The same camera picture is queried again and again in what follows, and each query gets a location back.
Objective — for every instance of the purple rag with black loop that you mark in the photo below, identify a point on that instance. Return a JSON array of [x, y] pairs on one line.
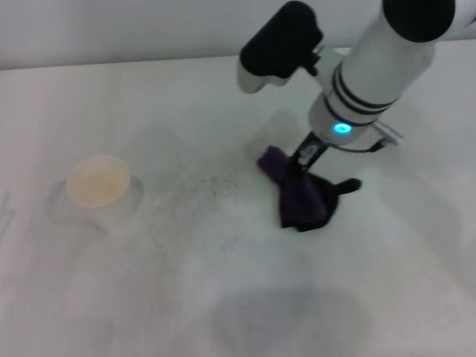
[[297, 201]]

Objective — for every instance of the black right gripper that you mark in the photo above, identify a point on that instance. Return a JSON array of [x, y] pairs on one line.
[[308, 154]]

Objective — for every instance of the white paper cup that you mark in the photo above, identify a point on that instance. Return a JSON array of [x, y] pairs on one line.
[[98, 186]]

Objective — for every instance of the black white wrist camera housing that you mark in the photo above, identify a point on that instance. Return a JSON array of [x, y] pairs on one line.
[[279, 44]]

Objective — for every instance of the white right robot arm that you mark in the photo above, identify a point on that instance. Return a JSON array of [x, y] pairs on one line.
[[372, 74]]

